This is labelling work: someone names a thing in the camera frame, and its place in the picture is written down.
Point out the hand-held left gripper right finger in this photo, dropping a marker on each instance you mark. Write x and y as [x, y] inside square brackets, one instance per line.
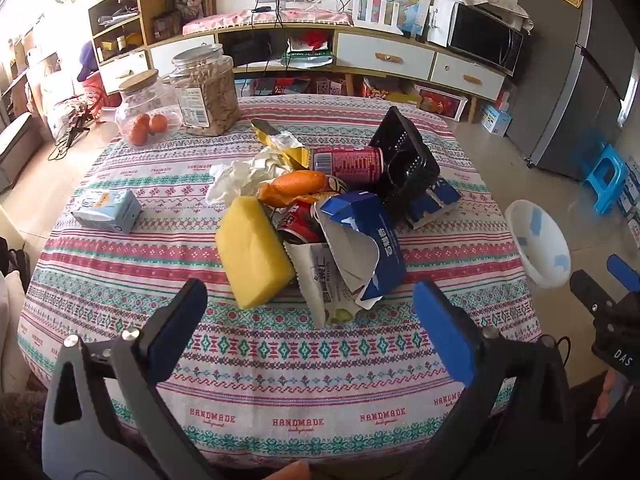
[442, 330]

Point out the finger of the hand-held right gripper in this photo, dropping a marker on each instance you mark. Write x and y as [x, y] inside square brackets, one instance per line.
[622, 271]
[589, 294]

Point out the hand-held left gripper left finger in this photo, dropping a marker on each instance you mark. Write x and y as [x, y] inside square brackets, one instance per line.
[172, 330]

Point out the white plastic bin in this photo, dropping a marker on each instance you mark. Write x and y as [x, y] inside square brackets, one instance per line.
[537, 255]

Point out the torn blue carton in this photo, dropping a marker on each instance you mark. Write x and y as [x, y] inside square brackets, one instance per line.
[385, 250]

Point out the yellow sponge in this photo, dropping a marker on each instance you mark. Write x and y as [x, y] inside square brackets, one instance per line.
[250, 255]

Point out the blue white carton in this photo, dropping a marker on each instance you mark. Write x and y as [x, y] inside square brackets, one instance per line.
[435, 201]

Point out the light blue tissue pack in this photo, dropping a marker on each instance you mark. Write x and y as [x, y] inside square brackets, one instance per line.
[105, 210]

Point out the white snack wrapper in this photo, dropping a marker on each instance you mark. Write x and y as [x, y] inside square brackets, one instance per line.
[312, 280]

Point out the white tissue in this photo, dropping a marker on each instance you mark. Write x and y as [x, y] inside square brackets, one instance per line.
[235, 180]

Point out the red cartoon snack packet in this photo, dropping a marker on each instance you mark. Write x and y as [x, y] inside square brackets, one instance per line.
[300, 221]

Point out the black plastic tray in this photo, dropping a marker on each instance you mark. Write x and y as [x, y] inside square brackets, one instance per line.
[400, 160]

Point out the orange wrapper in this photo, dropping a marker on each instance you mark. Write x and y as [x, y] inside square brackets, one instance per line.
[295, 185]

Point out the red drink can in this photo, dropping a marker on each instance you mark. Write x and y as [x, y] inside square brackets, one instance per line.
[345, 160]

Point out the yellow snack packet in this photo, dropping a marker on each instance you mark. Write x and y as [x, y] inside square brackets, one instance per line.
[294, 155]

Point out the person's right hand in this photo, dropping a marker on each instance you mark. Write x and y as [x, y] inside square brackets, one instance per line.
[607, 394]

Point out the patterned tablecloth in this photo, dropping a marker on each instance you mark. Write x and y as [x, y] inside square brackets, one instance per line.
[250, 360]

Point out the blue plastic stool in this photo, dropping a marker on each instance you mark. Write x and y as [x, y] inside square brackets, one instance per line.
[607, 180]

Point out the blue white cardboard box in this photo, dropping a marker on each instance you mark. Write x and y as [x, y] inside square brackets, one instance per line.
[496, 119]

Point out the tangerine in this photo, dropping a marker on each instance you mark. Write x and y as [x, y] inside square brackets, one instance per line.
[158, 123]
[137, 131]

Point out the grey refrigerator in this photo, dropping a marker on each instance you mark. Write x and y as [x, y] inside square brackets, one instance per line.
[570, 60]

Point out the red picture box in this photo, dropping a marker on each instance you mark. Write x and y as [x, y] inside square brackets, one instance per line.
[440, 102]

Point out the glass jar with wooden lid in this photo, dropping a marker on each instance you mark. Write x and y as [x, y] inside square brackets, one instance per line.
[145, 97]

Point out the clear plastic snack jar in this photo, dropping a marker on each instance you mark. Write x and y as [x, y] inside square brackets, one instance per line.
[210, 95]

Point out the yellow cardboard box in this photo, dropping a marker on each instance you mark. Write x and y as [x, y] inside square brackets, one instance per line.
[390, 92]

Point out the white drawer beside microwave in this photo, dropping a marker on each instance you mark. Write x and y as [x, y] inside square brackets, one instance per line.
[467, 77]

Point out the small white drawer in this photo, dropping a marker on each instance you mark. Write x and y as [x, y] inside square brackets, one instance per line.
[182, 55]

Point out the black microwave oven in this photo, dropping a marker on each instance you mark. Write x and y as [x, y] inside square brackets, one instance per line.
[480, 35]

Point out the wide white drawer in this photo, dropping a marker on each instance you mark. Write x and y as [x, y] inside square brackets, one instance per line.
[385, 57]

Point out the purple cloth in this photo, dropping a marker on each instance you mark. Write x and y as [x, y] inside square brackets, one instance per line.
[87, 60]

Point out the wooden white cabinet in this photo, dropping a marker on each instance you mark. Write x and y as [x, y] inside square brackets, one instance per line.
[320, 72]

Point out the black box in cabinet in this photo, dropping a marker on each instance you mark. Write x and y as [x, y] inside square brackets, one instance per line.
[250, 50]

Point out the green and red bags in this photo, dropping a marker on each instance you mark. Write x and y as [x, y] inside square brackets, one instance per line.
[310, 50]

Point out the pink cabinet cloth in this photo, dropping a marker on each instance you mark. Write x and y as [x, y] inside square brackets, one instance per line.
[240, 20]

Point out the colourful map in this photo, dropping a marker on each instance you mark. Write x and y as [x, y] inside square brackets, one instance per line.
[412, 7]

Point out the white router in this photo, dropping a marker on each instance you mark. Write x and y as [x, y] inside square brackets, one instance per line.
[375, 12]

